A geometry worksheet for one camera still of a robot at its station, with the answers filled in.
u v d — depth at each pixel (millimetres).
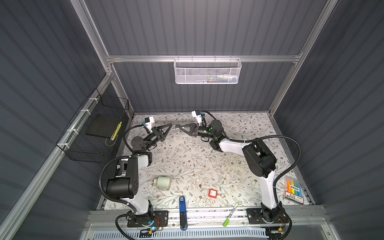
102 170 440
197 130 752
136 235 704
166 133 766
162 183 784
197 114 791
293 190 806
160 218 724
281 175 551
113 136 722
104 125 735
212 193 804
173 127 787
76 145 644
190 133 771
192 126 771
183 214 724
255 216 735
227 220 736
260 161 549
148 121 769
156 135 723
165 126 773
